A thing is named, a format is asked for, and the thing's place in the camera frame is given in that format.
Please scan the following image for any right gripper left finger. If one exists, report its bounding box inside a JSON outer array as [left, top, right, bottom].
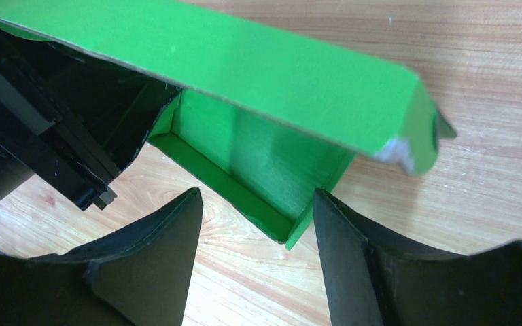
[[0, 188, 203, 325]]

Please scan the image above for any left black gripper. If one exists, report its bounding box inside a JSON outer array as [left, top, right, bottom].
[[0, 25, 181, 210]]

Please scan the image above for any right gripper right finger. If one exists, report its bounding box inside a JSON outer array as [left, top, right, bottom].
[[313, 189, 522, 325]]

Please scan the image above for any green paper box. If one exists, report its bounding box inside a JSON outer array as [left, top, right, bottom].
[[0, 1, 457, 249]]

